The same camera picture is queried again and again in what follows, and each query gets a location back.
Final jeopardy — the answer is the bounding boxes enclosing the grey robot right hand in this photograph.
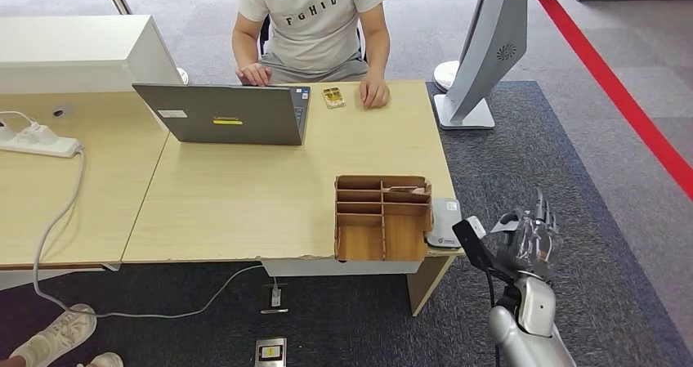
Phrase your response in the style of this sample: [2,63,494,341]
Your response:
[495,188,564,282]

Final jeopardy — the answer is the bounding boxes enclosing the person's left hand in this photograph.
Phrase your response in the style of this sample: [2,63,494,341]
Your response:
[358,72,391,111]

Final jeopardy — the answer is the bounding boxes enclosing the person's right hand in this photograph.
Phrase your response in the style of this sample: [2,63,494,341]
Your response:
[235,62,274,87]

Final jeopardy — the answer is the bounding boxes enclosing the gold patterned card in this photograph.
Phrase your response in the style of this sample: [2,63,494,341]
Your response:
[322,87,347,110]

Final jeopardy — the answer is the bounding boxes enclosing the person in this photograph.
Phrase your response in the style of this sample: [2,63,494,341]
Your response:
[230,0,392,111]

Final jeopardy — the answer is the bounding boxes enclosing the white card reader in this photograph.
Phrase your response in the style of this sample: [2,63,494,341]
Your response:
[424,197,464,250]

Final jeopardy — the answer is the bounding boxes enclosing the clear plastic film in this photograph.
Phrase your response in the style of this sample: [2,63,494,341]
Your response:
[490,210,564,279]

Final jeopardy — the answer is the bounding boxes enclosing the grey laptop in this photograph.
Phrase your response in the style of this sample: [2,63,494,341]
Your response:
[132,83,312,147]

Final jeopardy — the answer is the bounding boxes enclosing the white round base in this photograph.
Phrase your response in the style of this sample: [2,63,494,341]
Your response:
[431,60,461,94]

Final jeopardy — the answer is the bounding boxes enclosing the dark grey carpet rug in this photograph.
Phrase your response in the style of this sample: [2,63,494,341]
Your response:
[0,80,693,367]

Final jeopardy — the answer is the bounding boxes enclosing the light wooden desk leg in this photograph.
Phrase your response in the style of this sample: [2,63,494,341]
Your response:
[405,255,457,318]

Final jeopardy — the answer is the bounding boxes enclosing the grey kiosk display stand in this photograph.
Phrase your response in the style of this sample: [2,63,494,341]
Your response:
[432,0,530,131]

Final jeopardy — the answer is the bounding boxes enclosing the wooden compartment organizer box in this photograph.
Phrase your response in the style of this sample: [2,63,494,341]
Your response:
[333,175,434,262]

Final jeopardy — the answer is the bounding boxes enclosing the white desk crossbeam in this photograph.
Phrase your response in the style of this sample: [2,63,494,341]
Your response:
[261,258,423,278]

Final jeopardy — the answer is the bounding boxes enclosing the white cabinet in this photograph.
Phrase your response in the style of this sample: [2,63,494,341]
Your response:
[0,14,182,96]

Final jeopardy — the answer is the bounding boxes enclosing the floor outlet with plug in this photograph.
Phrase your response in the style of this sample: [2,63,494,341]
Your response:
[259,282,289,316]

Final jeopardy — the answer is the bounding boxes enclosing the white power strip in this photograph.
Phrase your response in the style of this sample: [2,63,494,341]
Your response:
[0,122,83,160]

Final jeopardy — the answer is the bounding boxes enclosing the silver floor socket box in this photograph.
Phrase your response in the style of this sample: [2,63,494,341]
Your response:
[254,337,288,367]

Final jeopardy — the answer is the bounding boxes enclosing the white sneaker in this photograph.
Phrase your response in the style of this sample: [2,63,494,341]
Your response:
[75,351,124,367]
[7,303,99,367]

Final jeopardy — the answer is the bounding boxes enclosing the grey power cable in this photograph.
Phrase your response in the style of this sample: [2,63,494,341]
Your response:
[31,146,279,320]

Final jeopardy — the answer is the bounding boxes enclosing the white plug with cable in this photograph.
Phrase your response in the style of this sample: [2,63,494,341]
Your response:
[0,110,56,141]

